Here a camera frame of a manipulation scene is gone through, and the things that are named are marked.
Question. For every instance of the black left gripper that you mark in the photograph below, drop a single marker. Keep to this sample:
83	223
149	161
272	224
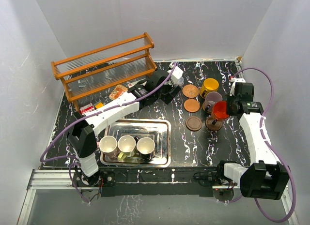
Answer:
166	97

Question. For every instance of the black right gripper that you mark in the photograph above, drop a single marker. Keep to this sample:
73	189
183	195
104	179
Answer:
229	111

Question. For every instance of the woven rattan coaster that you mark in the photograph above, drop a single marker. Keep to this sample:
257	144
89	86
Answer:
190	91

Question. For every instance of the light wooden coaster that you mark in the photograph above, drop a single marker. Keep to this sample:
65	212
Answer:
191	105

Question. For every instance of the orange-red mug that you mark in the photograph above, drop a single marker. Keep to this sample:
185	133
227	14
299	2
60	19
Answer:
219	112

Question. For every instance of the purple mug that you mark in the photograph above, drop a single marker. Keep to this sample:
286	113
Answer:
210	100

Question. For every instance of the yellow mug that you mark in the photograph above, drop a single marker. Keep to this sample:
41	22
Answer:
209	85

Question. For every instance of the dark wooden coaster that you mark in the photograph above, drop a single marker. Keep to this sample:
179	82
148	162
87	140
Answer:
193	123
213	125

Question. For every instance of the black white mug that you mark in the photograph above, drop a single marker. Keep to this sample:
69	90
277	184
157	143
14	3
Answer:
146	148

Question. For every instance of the green handled white mug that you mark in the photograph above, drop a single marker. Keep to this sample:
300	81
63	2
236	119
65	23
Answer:
126	145

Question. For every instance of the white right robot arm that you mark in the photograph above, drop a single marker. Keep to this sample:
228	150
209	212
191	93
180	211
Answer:
266	177

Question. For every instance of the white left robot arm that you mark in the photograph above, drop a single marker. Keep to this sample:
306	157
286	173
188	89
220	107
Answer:
82	135

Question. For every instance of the small clear plastic jar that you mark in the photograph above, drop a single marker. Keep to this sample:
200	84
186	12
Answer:
180	82

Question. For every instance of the white cardboard box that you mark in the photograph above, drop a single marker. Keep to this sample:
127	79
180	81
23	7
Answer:
132	84

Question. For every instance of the orange wooden shelf rack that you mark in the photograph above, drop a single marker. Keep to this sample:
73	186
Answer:
106	67

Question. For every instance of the silver metal tray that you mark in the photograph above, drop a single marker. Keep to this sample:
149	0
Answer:
157	130

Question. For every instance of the yellow small block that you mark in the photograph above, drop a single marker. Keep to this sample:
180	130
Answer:
99	105

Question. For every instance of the red white small box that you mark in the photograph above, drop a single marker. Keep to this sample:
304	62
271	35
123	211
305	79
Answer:
87	108

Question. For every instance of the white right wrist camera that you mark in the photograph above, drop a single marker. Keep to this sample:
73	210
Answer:
234	81

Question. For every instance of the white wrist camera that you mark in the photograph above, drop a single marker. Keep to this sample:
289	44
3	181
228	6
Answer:
234	81
176	75

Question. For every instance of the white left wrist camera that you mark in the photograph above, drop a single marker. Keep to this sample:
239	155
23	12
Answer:
176	75

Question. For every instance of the pink handled white mug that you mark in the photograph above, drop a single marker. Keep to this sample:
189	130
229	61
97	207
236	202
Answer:
108	145

